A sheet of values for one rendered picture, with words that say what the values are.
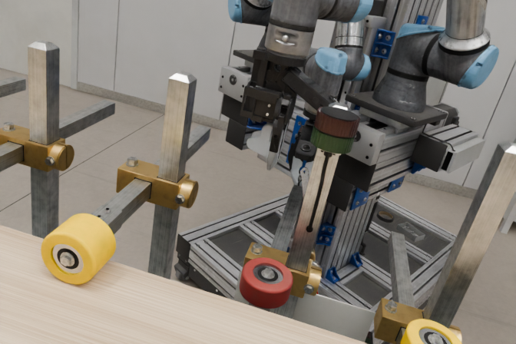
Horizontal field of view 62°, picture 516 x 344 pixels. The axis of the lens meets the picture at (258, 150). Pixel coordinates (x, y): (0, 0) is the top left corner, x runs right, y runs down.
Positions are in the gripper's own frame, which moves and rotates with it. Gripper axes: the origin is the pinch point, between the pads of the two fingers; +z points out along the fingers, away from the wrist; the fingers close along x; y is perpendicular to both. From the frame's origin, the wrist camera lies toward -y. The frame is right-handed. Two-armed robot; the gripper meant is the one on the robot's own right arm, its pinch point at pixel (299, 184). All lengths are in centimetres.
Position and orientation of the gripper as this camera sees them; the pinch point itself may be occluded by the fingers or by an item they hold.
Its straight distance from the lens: 114.3
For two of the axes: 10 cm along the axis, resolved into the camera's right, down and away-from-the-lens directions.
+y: 2.3, -3.5, 9.1
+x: -9.6, -2.6, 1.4
